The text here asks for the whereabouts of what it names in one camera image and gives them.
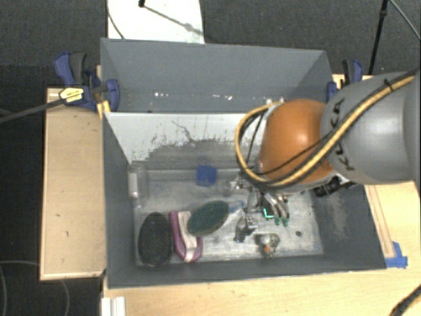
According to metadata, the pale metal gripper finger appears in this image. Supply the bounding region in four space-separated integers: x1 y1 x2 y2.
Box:
245 215 259 236
234 218 247 243

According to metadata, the small grey and orange toy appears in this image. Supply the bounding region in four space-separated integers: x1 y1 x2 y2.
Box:
255 232 281 259

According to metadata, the dark green oval sponge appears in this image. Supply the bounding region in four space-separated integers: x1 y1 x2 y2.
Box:
186 199 230 238

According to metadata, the blue sponge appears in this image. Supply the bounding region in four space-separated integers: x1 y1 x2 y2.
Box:
195 165 217 187

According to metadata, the black oval brush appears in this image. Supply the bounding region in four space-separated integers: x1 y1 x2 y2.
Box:
137 211 174 269

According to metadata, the grey metal bin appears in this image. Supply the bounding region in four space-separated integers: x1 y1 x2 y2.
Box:
99 37 387 290

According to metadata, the pale wood board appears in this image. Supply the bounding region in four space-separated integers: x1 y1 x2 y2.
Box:
39 87 108 281

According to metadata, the black cylinder on white bracket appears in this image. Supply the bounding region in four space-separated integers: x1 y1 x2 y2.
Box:
312 175 358 198

